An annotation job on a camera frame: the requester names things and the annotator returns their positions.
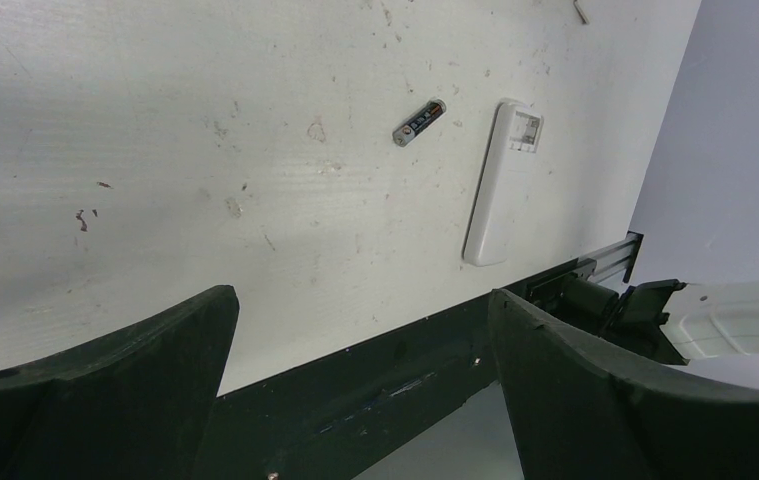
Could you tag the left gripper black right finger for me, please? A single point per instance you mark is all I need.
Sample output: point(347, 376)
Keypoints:
point(583, 408)

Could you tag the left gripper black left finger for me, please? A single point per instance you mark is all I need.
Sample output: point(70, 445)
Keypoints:
point(131, 404)

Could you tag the white remote control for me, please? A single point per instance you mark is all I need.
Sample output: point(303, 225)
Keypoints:
point(506, 170)

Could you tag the black orange battery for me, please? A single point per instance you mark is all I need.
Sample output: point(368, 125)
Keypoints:
point(416, 123)

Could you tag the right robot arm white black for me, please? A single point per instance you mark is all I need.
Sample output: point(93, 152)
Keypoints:
point(669, 321)

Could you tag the aluminium frame rail right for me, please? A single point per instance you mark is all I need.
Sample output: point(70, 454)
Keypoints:
point(613, 263)

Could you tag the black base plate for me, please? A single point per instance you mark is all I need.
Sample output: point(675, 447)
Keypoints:
point(334, 417)

